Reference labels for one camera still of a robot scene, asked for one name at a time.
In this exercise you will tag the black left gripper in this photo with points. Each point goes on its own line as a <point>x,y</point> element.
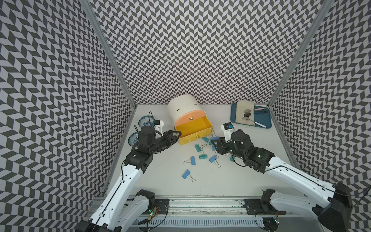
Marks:
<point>171,139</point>

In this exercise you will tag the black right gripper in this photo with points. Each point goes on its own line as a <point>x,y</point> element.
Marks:
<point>221,147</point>

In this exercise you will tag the yellow drawer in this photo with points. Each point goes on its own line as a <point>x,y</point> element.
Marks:
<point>194,130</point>

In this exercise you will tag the orange pink top drawer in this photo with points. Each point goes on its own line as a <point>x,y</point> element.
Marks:
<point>190,116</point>

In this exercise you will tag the cream round drawer cabinet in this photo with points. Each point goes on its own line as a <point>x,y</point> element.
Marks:
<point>181,105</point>

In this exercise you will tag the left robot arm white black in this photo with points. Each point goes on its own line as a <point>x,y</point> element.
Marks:
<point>114,215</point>

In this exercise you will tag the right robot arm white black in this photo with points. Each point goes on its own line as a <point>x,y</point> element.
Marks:
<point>330,204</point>

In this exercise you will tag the green binder clip top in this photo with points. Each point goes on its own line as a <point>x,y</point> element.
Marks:
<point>206,139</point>

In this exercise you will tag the green binder clip centre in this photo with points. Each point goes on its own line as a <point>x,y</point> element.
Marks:
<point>202,155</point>

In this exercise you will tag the green binder clip left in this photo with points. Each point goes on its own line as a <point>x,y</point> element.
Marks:
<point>199,148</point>

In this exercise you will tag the blue floral bowl far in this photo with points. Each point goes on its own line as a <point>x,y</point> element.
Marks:
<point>146,121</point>

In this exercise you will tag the blue floral bowl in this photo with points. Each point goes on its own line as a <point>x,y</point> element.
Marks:
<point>133,139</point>
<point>146,121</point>

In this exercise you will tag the blue floral bowl near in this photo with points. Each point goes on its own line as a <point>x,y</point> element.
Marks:
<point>133,139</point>

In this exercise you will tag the beige folded cloth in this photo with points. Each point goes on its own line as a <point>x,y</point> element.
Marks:
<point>240,107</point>

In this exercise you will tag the teal blue tray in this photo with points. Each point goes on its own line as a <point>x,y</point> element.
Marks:
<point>261,118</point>

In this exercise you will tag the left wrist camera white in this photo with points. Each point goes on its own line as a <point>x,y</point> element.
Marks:
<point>158,125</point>

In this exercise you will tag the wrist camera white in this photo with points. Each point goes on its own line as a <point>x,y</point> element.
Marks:
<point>228,130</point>
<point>158,125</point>

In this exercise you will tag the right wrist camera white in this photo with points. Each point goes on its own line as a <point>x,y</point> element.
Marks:
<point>228,130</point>

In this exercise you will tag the teal handled spoon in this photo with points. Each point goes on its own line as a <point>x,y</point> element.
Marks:
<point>255,113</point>

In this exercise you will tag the pink handled spoon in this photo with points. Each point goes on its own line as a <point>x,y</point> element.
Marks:
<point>258,110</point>

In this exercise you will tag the aluminium front rail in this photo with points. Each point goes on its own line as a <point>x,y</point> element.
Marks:
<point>236,206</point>

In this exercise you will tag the aluminium corner post left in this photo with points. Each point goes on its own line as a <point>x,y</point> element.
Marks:
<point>86,6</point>

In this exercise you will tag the aluminium corner post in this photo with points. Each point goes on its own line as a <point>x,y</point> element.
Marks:
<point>324,9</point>
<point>86,6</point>

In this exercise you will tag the aluminium corner post right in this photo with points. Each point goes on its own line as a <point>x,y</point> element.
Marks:
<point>324,9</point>

